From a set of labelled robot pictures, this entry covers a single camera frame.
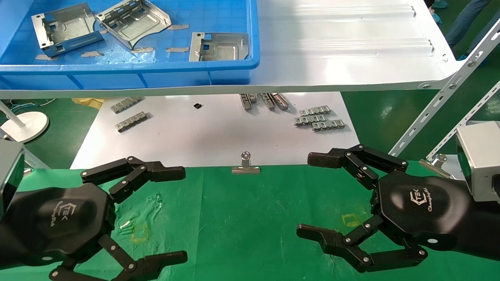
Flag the thin light cables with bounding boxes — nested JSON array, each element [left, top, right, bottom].
[[10, 98, 57, 113]]

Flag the blue plastic bin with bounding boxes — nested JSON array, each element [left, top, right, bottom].
[[0, 0, 261, 91]]

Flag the silver binder clip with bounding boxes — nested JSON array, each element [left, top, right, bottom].
[[420, 153, 454, 178], [232, 151, 261, 174]]

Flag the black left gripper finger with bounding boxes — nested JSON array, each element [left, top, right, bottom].
[[50, 234, 188, 281], [81, 156, 186, 204]]

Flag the white metal shelf panel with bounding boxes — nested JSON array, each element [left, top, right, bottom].
[[0, 0, 459, 100]]

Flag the white paper sheet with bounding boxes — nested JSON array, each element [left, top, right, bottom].
[[70, 92, 361, 169]]

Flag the green table cloth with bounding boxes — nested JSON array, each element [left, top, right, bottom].
[[0, 160, 500, 281]]

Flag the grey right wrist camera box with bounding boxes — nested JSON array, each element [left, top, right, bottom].
[[456, 121, 500, 203]]

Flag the white perforated angle bar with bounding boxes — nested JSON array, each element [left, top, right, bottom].
[[389, 19, 500, 157], [426, 80, 500, 160]]

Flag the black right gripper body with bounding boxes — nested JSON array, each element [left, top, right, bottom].
[[370, 171, 472, 252]]

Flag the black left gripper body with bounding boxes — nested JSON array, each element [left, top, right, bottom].
[[8, 183, 117, 268]]

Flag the sheet metal bracket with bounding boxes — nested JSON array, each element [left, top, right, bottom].
[[189, 32, 249, 62], [31, 3, 104, 58], [95, 0, 172, 50]]

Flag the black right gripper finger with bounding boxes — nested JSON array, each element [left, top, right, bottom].
[[307, 144, 409, 190], [296, 215, 428, 273]]

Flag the yellow crumpled paper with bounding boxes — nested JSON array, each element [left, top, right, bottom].
[[71, 98, 105, 110]]

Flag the white round lamp stand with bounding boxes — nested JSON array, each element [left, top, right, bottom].
[[0, 101, 49, 143]]

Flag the person leg blue jeans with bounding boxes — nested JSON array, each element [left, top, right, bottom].
[[445, 0, 493, 48]]

